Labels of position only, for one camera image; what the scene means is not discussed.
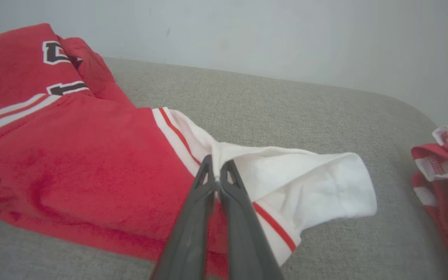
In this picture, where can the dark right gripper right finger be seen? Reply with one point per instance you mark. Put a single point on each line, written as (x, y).
(247, 241)

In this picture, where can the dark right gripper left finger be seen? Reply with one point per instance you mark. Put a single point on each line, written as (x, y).
(189, 241)

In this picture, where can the red jersey shirt white sleeves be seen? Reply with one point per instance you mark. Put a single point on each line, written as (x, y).
(91, 167)

